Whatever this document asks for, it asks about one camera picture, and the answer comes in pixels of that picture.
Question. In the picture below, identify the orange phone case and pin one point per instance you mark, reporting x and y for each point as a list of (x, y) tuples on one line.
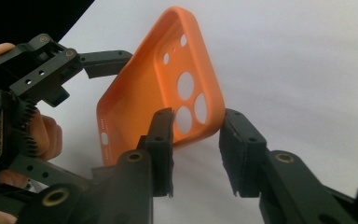
[(136, 96)]

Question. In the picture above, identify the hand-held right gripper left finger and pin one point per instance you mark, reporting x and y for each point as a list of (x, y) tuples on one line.
[(161, 155)]

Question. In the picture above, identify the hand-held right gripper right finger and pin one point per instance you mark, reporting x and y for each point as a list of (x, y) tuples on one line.
[(242, 155)]

